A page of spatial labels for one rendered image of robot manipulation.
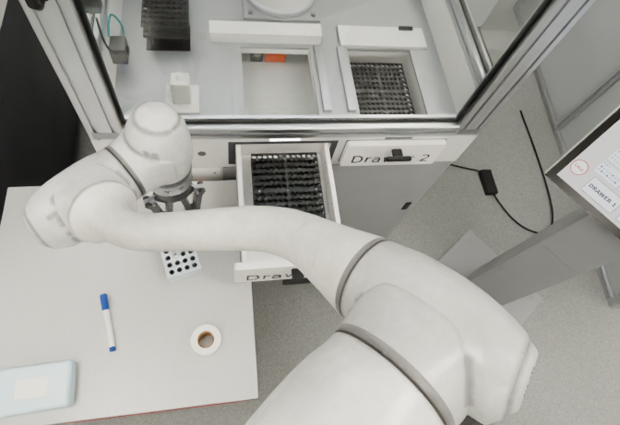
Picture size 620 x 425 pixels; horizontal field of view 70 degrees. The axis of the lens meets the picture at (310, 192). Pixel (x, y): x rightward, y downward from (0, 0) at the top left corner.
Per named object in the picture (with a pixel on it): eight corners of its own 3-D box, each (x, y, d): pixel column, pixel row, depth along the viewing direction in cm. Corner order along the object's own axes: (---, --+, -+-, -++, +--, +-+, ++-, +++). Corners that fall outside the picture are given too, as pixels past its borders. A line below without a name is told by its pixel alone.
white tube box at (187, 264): (202, 272, 114) (201, 267, 111) (169, 283, 112) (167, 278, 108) (189, 230, 119) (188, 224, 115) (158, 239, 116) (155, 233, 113)
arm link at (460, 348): (396, 210, 47) (308, 297, 41) (576, 299, 36) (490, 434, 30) (403, 281, 56) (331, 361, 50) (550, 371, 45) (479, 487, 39)
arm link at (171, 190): (196, 178, 83) (198, 192, 89) (184, 139, 87) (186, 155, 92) (148, 191, 81) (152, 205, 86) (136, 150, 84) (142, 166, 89)
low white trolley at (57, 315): (248, 404, 170) (258, 398, 103) (74, 426, 158) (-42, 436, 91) (241, 259, 195) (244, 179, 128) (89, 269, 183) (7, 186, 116)
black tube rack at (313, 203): (323, 237, 115) (327, 228, 110) (255, 242, 112) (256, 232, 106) (312, 163, 125) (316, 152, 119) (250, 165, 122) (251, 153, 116)
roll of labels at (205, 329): (227, 337, 108) (227, 335, 104) (208, 363, 105) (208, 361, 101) (204, 321, 109) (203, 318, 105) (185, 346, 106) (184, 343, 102)
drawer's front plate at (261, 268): (348, 274, 114) (359, 261, 104) (233, 283, 108) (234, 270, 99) (347, 267, 115) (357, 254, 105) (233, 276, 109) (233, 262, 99)
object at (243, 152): (341, 266, 113) (347, 259, 108) (241, 273, 108) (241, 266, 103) (322, 135, 130) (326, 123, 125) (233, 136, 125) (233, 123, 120)
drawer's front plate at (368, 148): (432, 163, 134) (447, 144, 124) (339, 166, 128) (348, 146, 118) (430, 159, 134) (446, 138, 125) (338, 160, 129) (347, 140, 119)
